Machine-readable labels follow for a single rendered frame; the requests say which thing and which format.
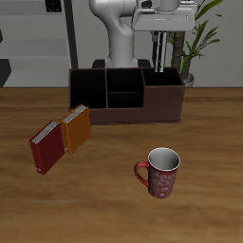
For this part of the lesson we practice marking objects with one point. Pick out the orange book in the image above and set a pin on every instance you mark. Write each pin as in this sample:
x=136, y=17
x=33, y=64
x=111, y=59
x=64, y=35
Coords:
x=77, y=131

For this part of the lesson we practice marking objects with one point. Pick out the dark brown desk caddy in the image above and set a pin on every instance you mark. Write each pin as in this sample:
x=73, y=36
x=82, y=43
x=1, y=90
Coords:
x=158, y=104

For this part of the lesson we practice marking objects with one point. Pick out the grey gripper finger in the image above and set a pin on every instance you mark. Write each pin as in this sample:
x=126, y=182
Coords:
x=164, y=50
x=156, y=50

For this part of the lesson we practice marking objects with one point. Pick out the flat black base plate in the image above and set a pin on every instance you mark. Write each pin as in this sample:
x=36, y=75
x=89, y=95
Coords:
x=99, y=63

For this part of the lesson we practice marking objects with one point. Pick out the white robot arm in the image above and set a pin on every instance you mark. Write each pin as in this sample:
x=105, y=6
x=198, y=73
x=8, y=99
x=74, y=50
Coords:
x=121, y=41

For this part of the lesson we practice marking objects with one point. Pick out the black items on shelf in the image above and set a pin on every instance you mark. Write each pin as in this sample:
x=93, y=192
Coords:
x=53, y=5

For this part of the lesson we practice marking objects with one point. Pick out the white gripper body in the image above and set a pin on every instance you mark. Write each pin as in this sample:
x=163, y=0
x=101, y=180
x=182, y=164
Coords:
x=164, y=19

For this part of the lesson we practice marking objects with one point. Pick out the red patterned mug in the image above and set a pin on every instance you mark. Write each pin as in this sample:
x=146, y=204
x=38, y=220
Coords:
x=163, y=182

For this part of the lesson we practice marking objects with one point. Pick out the green pot plant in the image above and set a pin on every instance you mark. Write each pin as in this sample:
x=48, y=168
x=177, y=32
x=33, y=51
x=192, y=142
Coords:
x=177, y=53

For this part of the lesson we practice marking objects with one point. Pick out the dark red book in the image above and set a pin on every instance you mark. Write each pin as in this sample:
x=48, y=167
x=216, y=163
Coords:
x=49, y=150

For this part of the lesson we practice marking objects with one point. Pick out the grey shelf unit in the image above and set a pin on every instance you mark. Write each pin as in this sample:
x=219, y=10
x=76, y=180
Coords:
x=34, y=47

